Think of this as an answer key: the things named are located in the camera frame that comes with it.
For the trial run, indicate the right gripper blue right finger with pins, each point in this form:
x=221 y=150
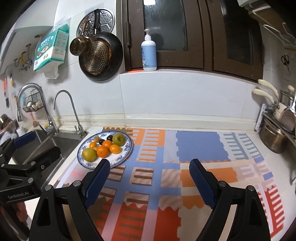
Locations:
x=206 y=183

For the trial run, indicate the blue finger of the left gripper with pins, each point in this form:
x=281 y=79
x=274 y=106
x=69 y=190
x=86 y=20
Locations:
x=24 y=140
x=45 y=159

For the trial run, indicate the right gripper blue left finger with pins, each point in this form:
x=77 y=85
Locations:
x=94 y=181

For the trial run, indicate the large yellow-green pear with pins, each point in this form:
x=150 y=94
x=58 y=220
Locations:
x=89 y=154

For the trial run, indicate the orange mandarin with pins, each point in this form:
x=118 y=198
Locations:
x=115 y=149
x=102 y=152

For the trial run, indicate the small orange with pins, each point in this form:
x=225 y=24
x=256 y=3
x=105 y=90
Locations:
x=93 y=145

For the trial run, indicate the dark plum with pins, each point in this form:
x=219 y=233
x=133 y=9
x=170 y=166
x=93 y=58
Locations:
x=101 y=141
x=110 y=138

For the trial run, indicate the small yellow-green fruit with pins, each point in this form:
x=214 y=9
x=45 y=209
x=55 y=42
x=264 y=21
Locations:
x=97 y=139

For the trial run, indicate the large green apple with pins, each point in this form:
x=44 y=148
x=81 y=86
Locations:
x=119 y=139

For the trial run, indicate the large chrome kitchen faucet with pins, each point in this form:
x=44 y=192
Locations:
x=52 y=127

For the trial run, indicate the black kitchen scissors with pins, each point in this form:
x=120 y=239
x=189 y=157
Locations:
x=286 y=61

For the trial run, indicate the stainless steel sink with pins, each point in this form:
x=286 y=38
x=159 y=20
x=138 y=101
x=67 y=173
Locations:
x=66 y=141

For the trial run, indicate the blue white porcelain plate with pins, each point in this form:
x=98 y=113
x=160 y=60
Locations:
x=114 y=159

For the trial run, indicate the colourful patterned table mat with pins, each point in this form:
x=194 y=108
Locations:
x=151 y=195

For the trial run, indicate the steel cooking pot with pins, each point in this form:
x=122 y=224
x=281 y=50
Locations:
x=273 y=137

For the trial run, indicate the teal white tissue pack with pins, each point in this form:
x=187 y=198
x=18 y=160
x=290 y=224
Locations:
x=50 y=52

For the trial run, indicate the brass perforated strainer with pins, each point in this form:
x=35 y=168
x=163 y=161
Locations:
x=97 y=59

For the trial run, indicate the small brass pot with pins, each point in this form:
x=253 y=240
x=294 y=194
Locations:
x=80 y=45

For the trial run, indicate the metal ladle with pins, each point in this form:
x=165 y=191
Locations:
x=287 y=110

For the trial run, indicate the round metal steamer rack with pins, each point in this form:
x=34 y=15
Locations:
x=97 y=21

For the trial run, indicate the black frying pan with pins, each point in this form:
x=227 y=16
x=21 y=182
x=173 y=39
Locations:
x=116 y=56

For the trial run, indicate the blue white pump bottle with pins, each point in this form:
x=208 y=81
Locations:
x=149 y=53

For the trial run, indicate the wire sponge basket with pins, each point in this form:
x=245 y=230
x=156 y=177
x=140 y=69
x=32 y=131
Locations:
x=33 y=102

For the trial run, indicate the cream pan handle lower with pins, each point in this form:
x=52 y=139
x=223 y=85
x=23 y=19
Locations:
x=260 y=92

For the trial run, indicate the cream pan handle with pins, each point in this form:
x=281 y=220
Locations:
x=260 y=92
x=270 y=86

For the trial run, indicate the cream pan handle upper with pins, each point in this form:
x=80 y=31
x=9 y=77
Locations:
x=270 y=86

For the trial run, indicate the dark brown window frame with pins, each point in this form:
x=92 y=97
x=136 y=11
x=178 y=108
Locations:
x=213 y=36

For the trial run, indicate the white wire hanger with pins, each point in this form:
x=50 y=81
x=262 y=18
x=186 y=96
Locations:
x=286 y=37

